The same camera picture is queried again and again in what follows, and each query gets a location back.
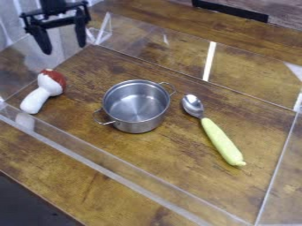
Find red and white toy mushroom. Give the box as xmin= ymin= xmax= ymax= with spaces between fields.
xmin=20 ymin=69 xmax=65 ymax=114

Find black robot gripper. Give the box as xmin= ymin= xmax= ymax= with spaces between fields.
xmin=20 ymin=0 xmax=90 ymax=55

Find spoon with yellow handle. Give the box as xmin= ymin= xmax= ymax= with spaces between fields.
xmin=181 ymin=94 xmax=247 ymax=167

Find small silver pot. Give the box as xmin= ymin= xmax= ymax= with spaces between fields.
xmin=92 ymin=79 xmax=176 ymax=134

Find black bar on table edge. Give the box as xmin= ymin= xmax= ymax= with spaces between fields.
xmin=191 ymin=0 xmax=268 ymax=23

